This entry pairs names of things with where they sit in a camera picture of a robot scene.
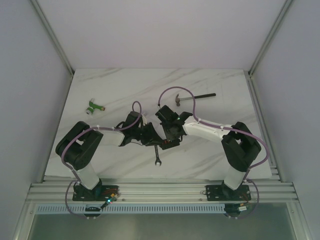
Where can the black fuse box base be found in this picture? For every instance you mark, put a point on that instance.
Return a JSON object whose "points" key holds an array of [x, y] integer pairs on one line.
{"points": [[168, 144]]}

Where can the green white connector plug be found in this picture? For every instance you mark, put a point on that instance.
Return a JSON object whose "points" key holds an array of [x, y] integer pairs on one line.
{"points": [[92, 106]]}

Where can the silver open-end wrench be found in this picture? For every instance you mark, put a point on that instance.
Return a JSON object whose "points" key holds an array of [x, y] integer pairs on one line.
{"points": [[157, 162]]}

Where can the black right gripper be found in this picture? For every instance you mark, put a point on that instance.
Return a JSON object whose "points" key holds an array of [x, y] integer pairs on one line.
{"points": [[168, 136]]}

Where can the aluminium rail frame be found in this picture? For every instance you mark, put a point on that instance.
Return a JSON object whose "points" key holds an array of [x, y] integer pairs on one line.
{"points": [[303, 220]]}

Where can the white slotted cable duct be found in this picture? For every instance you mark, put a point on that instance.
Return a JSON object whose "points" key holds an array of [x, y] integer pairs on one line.
{"points": [[131, 208]]}

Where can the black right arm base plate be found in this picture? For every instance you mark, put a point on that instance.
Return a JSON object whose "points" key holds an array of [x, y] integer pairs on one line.
{"points": [[215, 193]]}

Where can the claw hammer black handle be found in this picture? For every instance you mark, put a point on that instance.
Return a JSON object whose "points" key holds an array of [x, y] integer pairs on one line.
{"points": [[178, 100]]}

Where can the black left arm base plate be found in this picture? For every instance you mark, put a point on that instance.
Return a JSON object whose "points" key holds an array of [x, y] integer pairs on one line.
{"points": [[98, 194]]}

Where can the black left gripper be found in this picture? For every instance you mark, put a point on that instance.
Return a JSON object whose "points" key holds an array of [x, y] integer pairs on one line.
{"points": [[149, 133]]}

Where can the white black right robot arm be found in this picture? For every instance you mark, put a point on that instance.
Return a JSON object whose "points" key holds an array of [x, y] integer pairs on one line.
{"points": [[240, 147]]}

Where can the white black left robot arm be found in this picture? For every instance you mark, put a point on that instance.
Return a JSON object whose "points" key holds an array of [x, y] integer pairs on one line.
{"points": [[79, 145]]}

